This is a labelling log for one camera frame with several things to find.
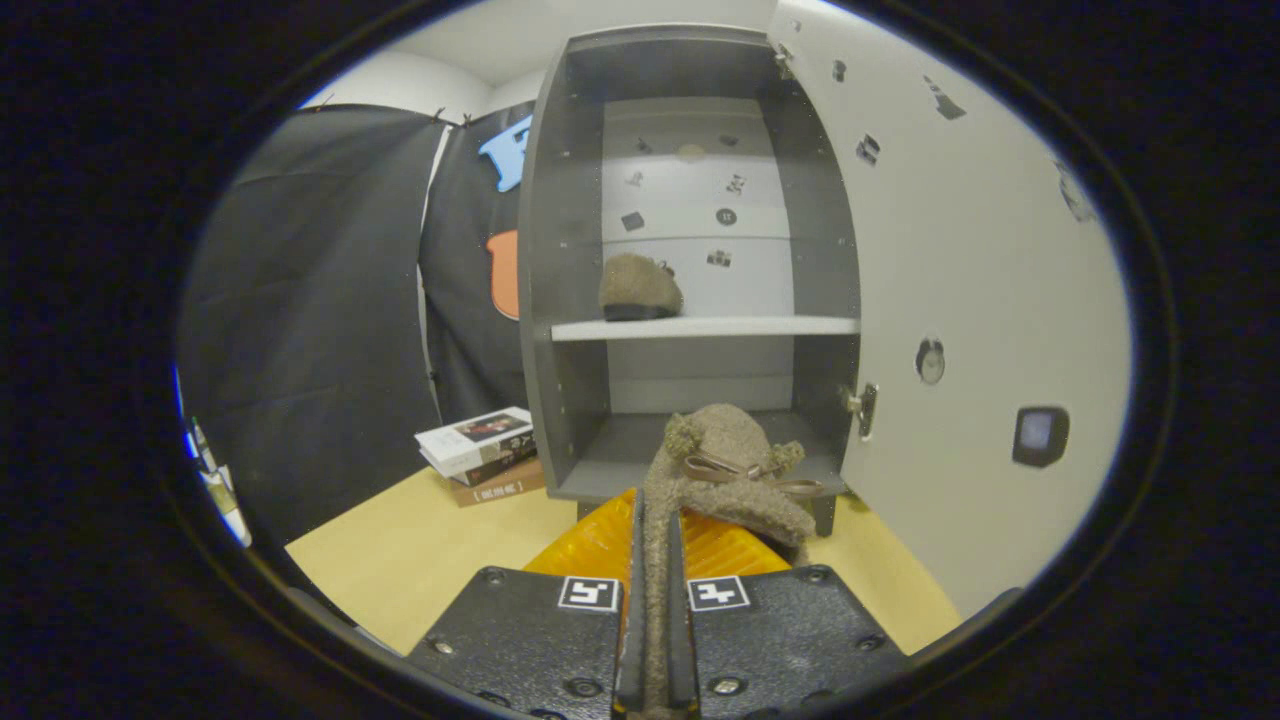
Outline grey shoe cabinet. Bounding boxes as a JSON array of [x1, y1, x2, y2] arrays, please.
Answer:
[[517, 25, 863, 536]]

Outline black backdrop cloth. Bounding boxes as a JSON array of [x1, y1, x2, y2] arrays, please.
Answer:
[[175, 100, 536, 546]]

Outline brown fuzzy shoe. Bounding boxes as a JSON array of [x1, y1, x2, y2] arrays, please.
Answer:
[[598, 253, 685, 322], [640, 403, 826, 716]]

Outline cluttered side shelf items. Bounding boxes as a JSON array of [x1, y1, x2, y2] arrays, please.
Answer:
[[180, 415, 251, 549]]

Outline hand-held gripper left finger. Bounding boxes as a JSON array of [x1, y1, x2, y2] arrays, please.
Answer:
[[405, 488, 644, 720]]

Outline dark cover book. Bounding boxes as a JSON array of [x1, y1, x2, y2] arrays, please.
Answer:
[[440, 440, 541, 488]]

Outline white shoe cabinet door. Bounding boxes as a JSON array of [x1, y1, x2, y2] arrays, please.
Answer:
[[765, 0, 1134, 619]]

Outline brown cover book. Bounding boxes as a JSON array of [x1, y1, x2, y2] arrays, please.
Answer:
[[447, 458, 548, 508]]

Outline white cover book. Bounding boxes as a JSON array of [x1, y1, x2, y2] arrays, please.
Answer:
[[415, 406, 535, 478]]

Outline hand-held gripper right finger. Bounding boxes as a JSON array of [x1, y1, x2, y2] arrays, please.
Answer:
[[668, 510, 913, 720]]

